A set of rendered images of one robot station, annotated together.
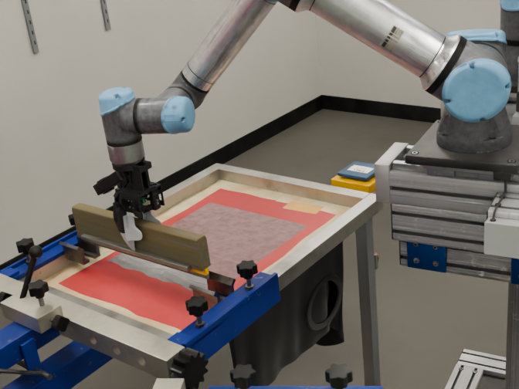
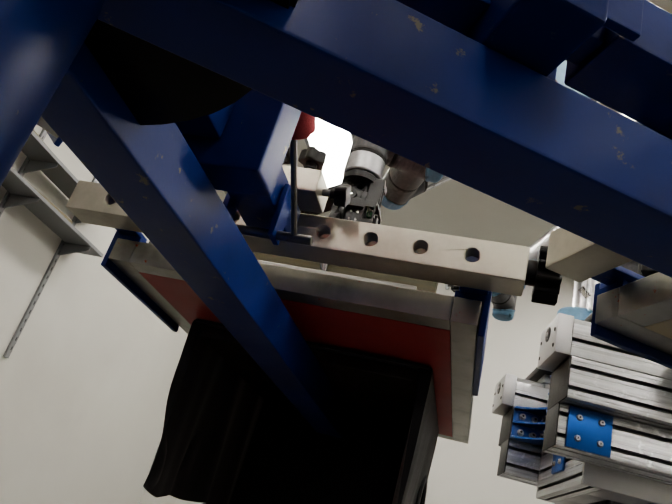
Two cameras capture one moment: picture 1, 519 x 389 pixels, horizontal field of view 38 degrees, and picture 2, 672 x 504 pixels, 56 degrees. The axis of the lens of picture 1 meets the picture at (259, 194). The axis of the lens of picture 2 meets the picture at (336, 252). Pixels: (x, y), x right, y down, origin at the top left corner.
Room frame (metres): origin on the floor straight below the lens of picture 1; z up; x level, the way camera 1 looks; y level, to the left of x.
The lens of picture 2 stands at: (0.57, 0.70, 0.63)
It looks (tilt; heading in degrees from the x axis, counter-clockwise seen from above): 25 degrees up; 337
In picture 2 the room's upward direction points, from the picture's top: 16 degrees clockwise
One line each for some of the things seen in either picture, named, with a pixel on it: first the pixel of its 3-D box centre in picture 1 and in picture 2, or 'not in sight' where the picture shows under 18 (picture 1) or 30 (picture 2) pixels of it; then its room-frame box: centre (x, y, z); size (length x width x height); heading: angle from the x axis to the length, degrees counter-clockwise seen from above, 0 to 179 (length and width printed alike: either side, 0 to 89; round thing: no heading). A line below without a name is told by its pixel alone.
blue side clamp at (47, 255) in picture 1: (58, 258); (159, 287); (1.70, 0.52, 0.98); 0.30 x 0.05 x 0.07; 140
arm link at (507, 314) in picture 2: not in sight; (503, 301); (2.17, -0.66, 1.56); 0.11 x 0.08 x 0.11; 123
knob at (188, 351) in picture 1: (183, 367); (536, 274); (1.13, 0.17, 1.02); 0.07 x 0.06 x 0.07; 140
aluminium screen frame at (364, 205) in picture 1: (204, 241); (327, 361); (1.71, 0.15, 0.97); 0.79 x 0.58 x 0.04; 140
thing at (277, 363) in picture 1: (283, 317); (396, 490); (1.63, -0.02, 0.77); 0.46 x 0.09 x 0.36; 140
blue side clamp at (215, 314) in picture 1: (227, 317); (468, 346); (1.34, 0.10, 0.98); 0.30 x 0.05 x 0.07; 140
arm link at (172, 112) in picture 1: (167, 113); (416, 161); (1.52, 0.17, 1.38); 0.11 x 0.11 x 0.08; 74
